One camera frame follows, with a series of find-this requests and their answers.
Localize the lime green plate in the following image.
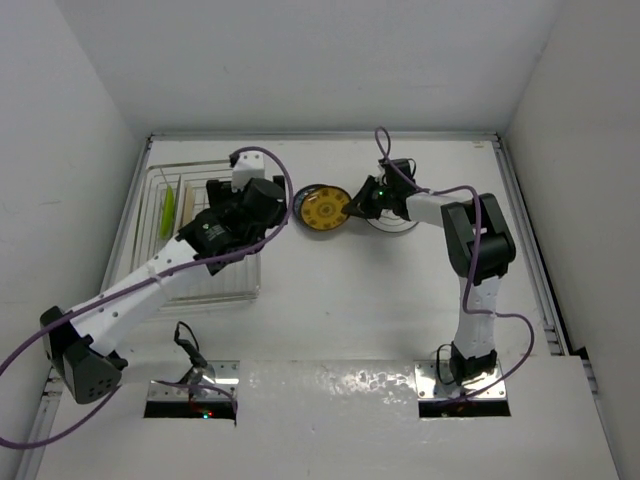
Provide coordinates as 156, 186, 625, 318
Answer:
158, 185, 176, 239

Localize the metal base plate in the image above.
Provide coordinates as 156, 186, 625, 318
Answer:
414, 360, 508, 402
147, 361, 240, 403

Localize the teal blue patterned plate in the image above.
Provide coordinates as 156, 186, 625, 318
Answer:
293, 184, 322, 224

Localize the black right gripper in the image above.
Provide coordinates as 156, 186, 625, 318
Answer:
343, 175, 396, 220

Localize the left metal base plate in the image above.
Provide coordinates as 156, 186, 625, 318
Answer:
147, 361, 240, 403

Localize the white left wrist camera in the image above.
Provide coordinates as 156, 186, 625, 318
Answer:
230, 150, 265, 190

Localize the plain white plate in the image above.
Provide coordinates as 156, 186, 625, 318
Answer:
366, 210, 417, 234

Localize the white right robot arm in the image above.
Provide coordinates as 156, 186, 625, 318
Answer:
342, 159, 516, 385

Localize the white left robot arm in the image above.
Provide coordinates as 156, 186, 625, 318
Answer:
39, 175, 292, 405

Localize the large white plate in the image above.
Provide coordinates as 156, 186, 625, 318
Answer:
173, 175, 186, 234

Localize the beige plate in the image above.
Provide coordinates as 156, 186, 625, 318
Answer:
181, 183, 195, 226

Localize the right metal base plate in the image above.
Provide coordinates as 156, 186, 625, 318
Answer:
414, 360, 508, 402

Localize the yellow plate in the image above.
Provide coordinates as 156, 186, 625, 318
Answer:
302, 184, 352, 232

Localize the metal wire dish rack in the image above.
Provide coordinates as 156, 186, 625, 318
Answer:
129, 160, 261, 311

